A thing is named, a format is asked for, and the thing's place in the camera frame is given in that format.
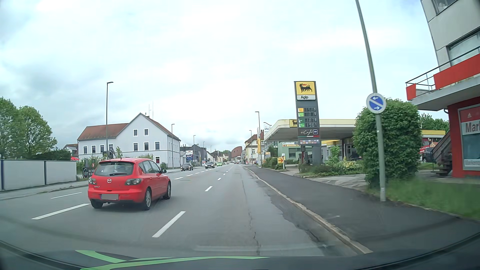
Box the cream building with red roof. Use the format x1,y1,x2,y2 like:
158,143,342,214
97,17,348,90
244,131,265,165

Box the row of distant buildings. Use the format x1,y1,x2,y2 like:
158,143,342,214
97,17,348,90
180,144,244,166

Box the petrol station price pylon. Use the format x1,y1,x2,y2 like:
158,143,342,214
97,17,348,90
293,80,322,166

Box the grey asphalt road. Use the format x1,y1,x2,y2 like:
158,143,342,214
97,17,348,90
0,164,359,259

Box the petrol station with canopy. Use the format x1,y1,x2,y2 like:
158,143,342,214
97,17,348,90
263,118,447,166

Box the low green bushes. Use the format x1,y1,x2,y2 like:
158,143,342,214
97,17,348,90
261,145,364,178

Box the white house with red roof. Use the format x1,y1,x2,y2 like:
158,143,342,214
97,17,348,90
77,112,182,169

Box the road markings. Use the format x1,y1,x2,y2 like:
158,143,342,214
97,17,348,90
31,165,373,254

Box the red hatchback car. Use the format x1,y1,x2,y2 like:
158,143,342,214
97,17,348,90
87,157,172,211

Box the dark asphalt pavement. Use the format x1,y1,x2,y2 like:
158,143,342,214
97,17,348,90
245,165,480,254

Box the car's own bonnet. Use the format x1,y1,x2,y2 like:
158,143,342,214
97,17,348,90
0,232,480,270

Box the tall trimmed green bush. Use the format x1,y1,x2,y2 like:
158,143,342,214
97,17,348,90
352,98,423,188

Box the black metal staircase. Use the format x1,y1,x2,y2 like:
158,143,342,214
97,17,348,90
431,129,453,177

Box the grass verge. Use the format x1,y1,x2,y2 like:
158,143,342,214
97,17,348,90
365,177,480,221

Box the green leafy trees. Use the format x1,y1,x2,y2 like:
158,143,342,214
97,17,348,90
0,97,72,161

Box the red and grey building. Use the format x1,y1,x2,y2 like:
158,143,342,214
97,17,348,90
405,0,480,179

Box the tall lamp post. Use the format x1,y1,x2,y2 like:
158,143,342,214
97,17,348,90
105,81,114,160

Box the lamp post with round sign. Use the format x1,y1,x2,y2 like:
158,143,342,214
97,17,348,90
355,0,387,203

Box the grey concrete wall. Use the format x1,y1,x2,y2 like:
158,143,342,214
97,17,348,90
0,159,77,191

